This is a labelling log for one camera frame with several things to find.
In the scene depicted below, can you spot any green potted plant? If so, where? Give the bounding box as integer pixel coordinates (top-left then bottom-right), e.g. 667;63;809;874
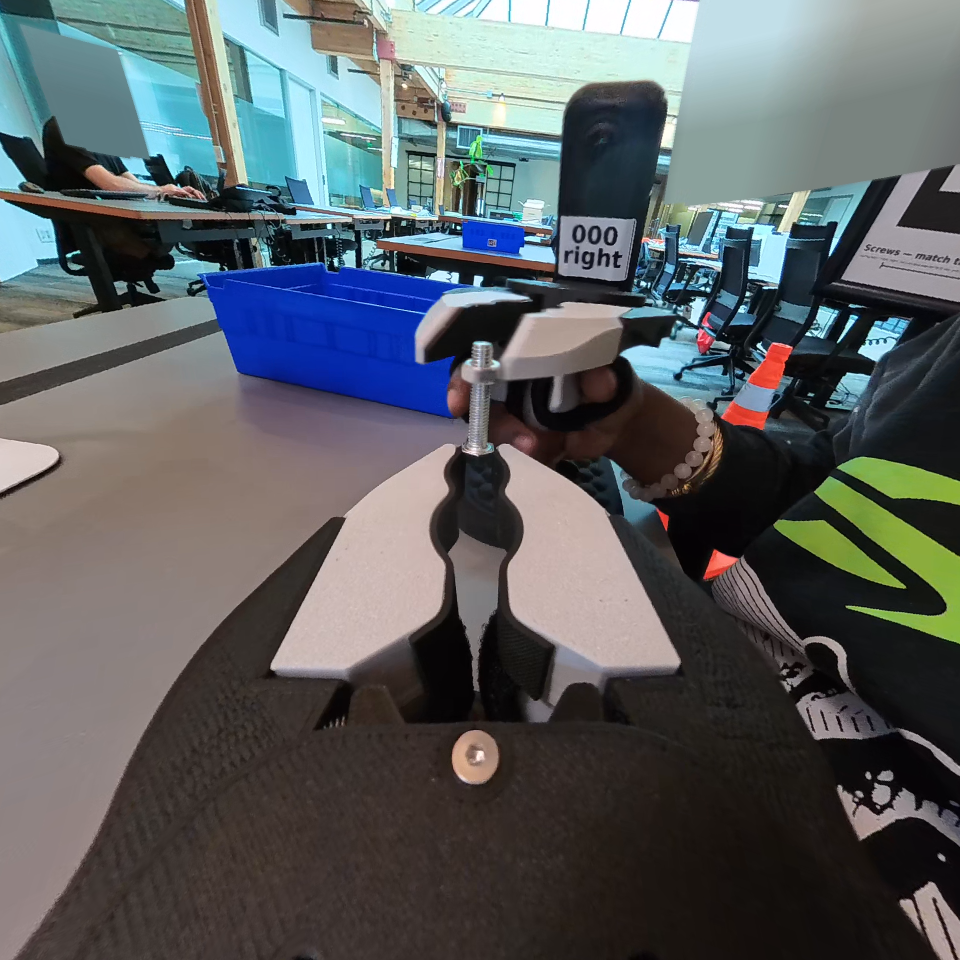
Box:
450;135;496;185

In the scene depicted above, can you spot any silver bolt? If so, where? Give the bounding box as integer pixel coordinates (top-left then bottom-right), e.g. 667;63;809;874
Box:
459;341;498;457

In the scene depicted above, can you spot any wooden office desk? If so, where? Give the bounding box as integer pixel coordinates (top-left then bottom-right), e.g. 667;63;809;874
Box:
0;187;354;316
375;232;560;286

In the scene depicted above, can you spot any person's black printed sweatshirt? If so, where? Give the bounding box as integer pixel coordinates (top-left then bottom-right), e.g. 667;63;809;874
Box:
708;315;960;960

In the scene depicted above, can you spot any row of black office chairs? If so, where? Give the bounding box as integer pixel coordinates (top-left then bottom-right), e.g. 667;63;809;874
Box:
637;217;879;399

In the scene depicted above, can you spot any person's right hand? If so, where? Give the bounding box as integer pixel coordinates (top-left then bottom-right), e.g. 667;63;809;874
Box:
447;367;702;489

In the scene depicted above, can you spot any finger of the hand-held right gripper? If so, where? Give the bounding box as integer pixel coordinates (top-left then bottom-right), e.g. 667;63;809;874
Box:
498;303;635;380
414;288;535;366

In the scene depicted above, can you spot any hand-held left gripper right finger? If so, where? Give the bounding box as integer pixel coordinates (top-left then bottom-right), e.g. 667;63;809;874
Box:
495;444;684;708

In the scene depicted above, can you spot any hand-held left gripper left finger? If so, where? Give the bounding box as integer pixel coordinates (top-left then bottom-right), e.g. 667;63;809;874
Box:
268;442;462;685

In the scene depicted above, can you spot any blue plastic bin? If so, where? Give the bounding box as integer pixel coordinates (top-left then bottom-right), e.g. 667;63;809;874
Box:
461;219;526;252
198;262;481;420

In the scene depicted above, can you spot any black office chair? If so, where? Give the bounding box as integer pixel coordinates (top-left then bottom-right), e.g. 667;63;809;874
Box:
0;131;177;297

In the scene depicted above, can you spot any white bead bracelet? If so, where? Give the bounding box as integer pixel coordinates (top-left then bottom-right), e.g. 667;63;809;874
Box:
621;397;725;502

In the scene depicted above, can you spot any black-edged instruction sign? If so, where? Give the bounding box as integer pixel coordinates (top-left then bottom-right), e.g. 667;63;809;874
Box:
813;163;960;320

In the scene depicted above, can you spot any white pad on table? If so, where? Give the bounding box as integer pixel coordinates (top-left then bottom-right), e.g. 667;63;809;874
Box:
0;438;61;496

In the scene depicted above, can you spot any person's right forearm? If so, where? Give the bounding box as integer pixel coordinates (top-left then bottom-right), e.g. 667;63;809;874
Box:
663;318;901;579

